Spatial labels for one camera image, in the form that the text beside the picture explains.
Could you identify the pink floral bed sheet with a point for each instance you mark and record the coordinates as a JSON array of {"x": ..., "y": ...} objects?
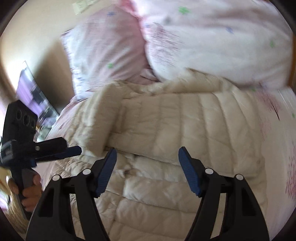
[{"x": 277, "y": 127}]

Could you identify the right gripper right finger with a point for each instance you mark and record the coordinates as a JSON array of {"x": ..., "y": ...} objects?
[{"x": 228, "y": 209}]

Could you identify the cream quilted down jacket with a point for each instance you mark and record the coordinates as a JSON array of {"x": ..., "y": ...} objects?
[{"x": 148, "y": 196}]

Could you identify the pink floral pillow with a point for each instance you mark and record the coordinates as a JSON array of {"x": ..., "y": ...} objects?
[
  {"x": 247, "y": 42},
  {"x": 107, "y": 46}
]

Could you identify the pink floral left pillow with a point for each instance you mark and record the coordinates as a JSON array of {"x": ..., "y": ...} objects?
[{"x": 107, "y": 46}]

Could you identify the pink floral right pillow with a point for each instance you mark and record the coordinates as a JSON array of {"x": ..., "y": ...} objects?
[{"x": 247, "y": 42}]

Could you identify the person's left hand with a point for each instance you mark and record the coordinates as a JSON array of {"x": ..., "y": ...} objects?
[{"x": 32, "y": 194}]

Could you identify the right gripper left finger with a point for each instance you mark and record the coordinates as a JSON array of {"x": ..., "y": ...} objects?
[{"x": 52, "y": 218}]

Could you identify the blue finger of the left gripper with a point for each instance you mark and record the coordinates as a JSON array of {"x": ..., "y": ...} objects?
[{"x": 70, "y": 152}]

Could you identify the white wall switch socket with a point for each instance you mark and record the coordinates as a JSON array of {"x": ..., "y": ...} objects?
[{"x": 80, "y": 6}]

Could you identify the television screen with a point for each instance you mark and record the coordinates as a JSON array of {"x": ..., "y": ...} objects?
[{"x": 33, "y": 97}]

